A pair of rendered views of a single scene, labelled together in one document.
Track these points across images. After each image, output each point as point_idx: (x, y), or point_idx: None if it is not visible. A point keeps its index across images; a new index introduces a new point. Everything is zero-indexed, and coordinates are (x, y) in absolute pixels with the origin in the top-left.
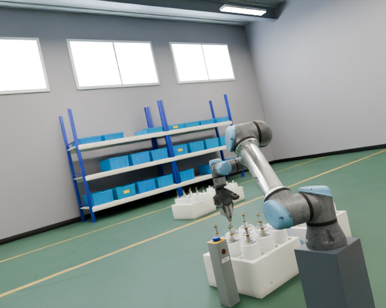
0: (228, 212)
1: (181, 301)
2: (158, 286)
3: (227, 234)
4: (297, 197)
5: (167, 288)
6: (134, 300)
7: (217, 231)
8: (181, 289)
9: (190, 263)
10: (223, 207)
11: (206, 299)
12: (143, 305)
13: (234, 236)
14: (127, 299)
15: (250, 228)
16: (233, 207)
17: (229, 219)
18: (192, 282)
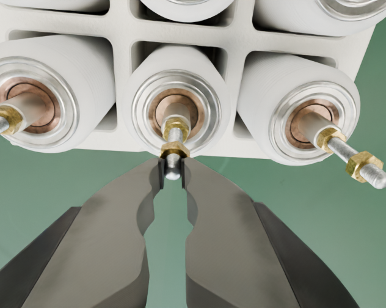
0: (196, 190)
1: (376, 121)
2: (300, 237)
3: (223, 122)
4: None
5: (309, 208)
6: (371, 231)
7: (341, 142)
8: (309, 175)
9: (163, 264)
10: (349, 292)
11: (364, 53)
12: None
13: (211, 66)
14: (369, 245)
15: (44, 46)
16: (50, 233)
17: (177, 160)
18: (268, 177)
